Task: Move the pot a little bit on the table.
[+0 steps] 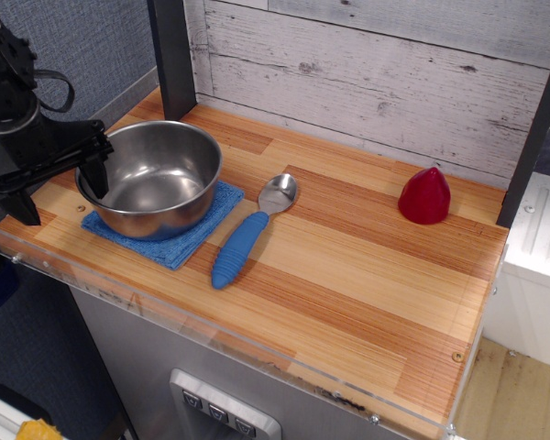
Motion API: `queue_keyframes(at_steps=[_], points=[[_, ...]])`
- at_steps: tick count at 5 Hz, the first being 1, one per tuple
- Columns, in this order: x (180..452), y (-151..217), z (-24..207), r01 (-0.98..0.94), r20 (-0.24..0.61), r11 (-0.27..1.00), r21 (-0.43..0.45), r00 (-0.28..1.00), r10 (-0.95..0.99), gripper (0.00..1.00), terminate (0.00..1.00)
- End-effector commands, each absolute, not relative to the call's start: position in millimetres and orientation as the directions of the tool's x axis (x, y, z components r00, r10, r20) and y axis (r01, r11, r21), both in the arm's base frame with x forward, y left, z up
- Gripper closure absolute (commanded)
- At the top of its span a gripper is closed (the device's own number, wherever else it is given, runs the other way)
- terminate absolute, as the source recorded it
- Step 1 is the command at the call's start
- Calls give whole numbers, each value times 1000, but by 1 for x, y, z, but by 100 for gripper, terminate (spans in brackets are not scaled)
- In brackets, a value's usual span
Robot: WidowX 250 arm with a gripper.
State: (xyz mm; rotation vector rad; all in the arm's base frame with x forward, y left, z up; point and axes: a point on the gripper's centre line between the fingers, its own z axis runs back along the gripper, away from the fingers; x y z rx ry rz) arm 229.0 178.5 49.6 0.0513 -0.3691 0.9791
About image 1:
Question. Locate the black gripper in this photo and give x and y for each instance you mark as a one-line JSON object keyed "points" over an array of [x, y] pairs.
{"points": [[34, 148]]}

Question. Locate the stainless steel pot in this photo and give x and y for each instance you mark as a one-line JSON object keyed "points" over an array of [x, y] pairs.
{"points": [[162, 178]]}

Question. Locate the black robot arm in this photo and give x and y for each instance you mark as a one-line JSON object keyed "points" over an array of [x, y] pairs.
{"points": [[18, 80]]}

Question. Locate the blue folded cloth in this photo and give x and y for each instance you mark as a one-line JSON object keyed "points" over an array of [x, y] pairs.
{"points": [[172, 253]]}

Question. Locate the clear acrylic table guard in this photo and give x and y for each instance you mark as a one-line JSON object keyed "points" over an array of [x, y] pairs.
{"points": [[343, 304]]}

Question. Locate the yellow object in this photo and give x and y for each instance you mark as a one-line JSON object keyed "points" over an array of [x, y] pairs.
{"points": [[38, 430]]}

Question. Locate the silver button control panel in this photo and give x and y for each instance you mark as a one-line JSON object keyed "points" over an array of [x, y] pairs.
{"points": [[209, 413]]}

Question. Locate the red cone shaped object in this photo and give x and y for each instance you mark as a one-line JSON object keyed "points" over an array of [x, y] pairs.
{"points": [[425, 198]]}

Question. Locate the white cabinet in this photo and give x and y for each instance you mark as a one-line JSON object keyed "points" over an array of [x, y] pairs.
{"points": [[518, 312]]}

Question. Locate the dark grey left post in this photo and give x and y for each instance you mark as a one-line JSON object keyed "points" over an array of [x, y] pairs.
{"points": [[173, 57]]}

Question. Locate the dark grey post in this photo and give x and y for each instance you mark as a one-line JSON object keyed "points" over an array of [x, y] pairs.
{"points": [[173, 57], [527, 160]]}

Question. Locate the blue handled metal spoon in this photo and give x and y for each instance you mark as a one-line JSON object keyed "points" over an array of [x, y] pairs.
{"points": [[277, 196]]}

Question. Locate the dark grey right post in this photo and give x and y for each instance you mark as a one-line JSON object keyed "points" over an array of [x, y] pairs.
{"points": [[527, 160]]}

